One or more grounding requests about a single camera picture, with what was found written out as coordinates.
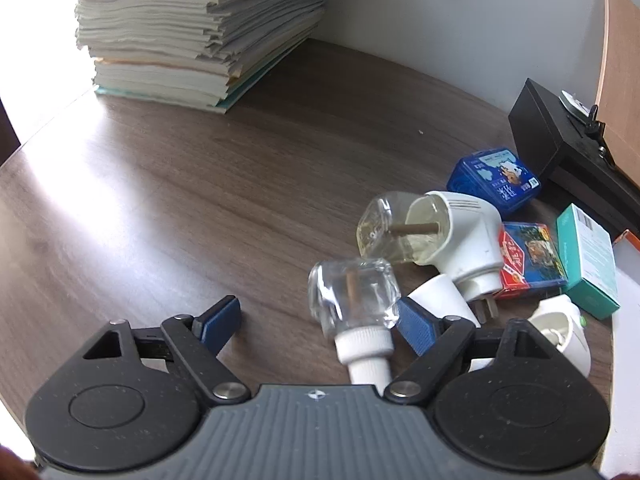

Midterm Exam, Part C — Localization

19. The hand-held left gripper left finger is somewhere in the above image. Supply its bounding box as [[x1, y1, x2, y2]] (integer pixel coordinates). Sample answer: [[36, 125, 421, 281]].
[[75, 295, 251, 407]]

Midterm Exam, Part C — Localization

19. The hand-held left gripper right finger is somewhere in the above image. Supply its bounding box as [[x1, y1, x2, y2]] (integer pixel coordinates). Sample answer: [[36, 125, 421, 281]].
[[383, 296, 557, 406]]

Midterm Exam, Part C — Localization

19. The clear bottle with white cap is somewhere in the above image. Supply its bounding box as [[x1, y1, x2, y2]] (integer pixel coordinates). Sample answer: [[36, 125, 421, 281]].
[[307, 257, 401, 392]]

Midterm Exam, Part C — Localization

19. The white plug-in heater with bottle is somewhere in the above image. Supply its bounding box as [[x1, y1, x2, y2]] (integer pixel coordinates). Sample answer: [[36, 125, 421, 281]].
[[356, 190, 505, 325]]

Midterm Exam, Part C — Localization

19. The teal cardboard box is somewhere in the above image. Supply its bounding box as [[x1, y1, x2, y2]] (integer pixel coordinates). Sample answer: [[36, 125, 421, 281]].
[[556, 203, 621, 320]]

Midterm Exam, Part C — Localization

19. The white plastic cap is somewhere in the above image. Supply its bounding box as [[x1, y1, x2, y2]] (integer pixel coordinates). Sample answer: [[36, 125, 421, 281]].
[[407, 274, 482, 373]]

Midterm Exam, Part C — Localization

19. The red card box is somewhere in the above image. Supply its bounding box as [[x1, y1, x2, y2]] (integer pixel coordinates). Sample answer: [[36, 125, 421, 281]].
[[497, 221, 568, 300]]

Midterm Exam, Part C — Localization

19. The small white plug-in heater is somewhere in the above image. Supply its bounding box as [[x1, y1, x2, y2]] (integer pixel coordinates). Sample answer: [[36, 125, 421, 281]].
[[527, 294, 592, 378]]

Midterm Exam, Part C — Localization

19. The blue card box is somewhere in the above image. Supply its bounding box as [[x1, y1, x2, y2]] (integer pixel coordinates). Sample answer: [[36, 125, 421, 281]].
[[446, 146, 542, 209]]

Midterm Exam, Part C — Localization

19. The black desk riser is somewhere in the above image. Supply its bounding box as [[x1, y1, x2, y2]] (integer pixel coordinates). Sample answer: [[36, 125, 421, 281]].
[[508, 79, 640, 241]]

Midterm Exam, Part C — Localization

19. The stack of books and papers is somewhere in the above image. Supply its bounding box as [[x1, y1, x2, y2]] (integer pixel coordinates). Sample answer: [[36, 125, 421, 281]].
[[67, 0, 337, 114]]

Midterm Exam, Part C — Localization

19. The wooden book stand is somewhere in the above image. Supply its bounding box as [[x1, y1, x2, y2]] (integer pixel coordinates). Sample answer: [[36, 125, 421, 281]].
[[560, 0, 640, 188]]

